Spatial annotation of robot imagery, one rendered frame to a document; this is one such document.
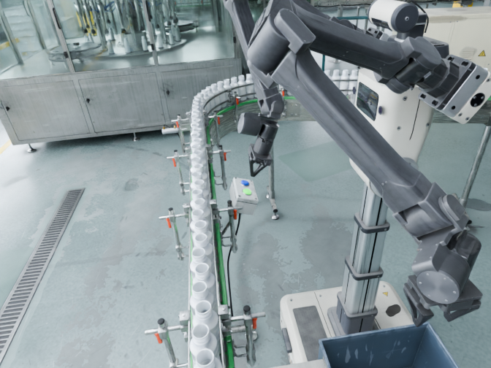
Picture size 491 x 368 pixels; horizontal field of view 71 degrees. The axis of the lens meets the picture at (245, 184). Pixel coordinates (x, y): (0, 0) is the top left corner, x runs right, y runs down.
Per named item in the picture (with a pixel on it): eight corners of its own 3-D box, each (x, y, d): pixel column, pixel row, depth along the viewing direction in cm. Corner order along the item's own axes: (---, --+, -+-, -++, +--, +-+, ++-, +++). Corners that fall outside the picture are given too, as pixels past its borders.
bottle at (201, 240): (216, 284, 103) (210, 244, 94) (196, 285, 104) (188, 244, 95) (218, 269, 108) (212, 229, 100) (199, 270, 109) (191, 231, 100)
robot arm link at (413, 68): (438, 55, 79) (418, 71, 84) (405, 34, 76) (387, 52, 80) (446, 82, 75) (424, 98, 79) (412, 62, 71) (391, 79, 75)
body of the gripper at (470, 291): (481, 303, 59) (495, 272, 55) (424, 312, 58) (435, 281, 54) (456, 274, 64) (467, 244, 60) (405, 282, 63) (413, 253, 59)
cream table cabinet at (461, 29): (461, 98, 490) (488, 6, 426) (478, 114, 439) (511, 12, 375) (380, 98, 510) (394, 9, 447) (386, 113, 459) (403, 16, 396)
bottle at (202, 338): (195, 364, 83) (184, 322, 74) (219, 358, 84) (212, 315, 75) (199, 389, 78) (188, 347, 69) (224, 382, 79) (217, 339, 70)
